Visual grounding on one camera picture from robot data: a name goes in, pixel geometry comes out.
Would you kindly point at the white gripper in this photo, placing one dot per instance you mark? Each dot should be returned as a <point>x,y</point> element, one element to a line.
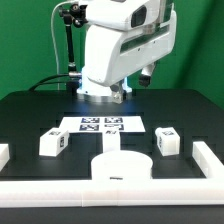
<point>112,55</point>

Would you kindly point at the white round stool seat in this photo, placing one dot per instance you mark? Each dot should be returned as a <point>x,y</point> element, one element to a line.
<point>121,165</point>

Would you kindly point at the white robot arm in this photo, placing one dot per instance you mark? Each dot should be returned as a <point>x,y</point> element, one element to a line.
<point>98,93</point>

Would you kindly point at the white marker sheet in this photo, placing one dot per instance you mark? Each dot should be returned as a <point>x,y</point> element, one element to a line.
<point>98,124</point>

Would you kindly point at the white front fence bar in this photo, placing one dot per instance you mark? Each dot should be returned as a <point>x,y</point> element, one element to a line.
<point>89,193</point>

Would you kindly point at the white left fence bar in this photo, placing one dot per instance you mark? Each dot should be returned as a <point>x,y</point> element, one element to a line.
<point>4,155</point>

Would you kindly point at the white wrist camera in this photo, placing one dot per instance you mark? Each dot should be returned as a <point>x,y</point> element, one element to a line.
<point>122,14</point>

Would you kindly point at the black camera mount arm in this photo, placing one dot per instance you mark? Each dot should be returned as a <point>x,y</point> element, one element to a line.
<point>75,16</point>

